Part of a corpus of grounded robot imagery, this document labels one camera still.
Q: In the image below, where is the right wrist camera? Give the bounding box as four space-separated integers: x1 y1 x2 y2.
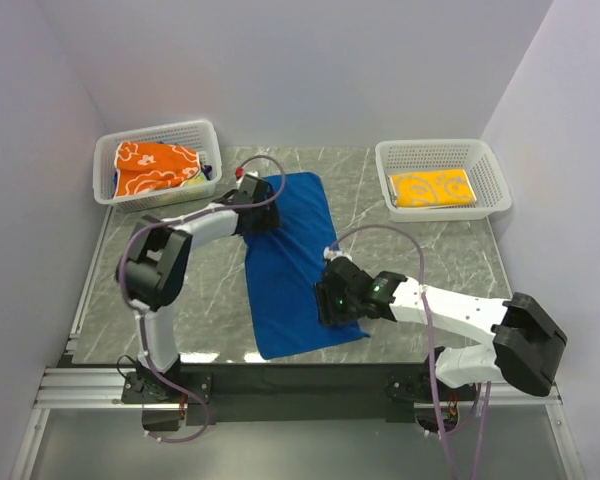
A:
323 247 352 262

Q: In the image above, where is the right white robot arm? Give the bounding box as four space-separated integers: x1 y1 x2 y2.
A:
314 255 568 399

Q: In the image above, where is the white plastic basket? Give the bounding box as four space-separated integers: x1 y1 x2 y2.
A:
92 120 222 212
375 139 512 222

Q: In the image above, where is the yellow duck towel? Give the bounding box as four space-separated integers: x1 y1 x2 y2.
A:
387 169 477 209

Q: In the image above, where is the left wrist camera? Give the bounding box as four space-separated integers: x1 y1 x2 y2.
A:
235 167 261 182

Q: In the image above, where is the blue towel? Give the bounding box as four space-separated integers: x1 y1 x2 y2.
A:
244 172 368 360

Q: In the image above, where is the orange towel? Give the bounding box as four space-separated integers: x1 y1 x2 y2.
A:
114 141 208 197

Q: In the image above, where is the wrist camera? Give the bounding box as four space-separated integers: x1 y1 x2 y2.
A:
235 167 261 182
323 247 352 262

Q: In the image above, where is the black base beam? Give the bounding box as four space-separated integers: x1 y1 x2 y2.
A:
121 363 432 426

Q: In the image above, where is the left white plastic basket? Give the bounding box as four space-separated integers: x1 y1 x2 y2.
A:
92 120 222 212

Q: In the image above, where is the right white plastic basket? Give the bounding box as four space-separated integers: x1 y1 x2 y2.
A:
375 139 512 222

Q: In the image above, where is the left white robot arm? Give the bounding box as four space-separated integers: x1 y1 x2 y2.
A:
115 173 286 402

